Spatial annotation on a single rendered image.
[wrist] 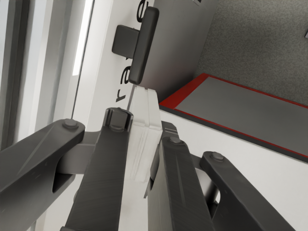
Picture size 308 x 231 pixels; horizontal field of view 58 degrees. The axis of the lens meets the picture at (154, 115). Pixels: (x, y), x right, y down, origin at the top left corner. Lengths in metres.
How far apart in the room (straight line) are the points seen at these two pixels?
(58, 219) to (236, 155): 0.26
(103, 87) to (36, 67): 0.09
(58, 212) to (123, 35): 0.22
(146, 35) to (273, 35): 0.93
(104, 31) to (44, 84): 0.07
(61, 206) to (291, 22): 1.02
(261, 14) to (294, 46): 0.17
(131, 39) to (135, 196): 0.31
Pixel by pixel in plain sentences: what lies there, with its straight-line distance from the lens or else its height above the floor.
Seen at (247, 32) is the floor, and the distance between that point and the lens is 1.17.
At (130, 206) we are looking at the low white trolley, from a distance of 0.52.
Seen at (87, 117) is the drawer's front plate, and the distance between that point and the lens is 0.29.
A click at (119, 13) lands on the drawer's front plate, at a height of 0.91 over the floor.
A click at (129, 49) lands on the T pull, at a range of 0.27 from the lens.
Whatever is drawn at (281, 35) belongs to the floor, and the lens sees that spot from 1.17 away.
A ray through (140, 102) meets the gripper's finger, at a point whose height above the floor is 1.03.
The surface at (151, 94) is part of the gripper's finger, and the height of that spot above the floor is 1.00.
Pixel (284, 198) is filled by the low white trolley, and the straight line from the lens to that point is 0.47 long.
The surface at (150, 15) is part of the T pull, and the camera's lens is 0.27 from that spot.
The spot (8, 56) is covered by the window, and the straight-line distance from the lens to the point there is 0.23.
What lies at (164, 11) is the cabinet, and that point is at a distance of 0.48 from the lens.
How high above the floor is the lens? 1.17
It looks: 68 degrees down
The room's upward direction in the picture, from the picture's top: 128 degrees counter-clockwise
